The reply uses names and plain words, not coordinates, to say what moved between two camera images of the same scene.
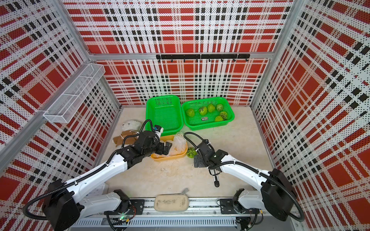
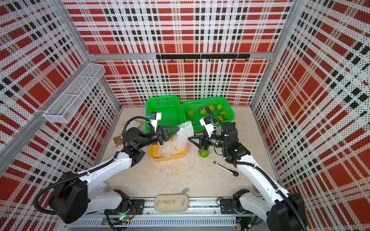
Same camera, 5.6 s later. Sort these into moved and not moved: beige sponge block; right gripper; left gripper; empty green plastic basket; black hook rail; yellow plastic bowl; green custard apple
Moved: right gripper; green custard apple; left gripper
Not moved: black hook rail; yellow plastic bowl; empty green plastic basket; beige sponge block
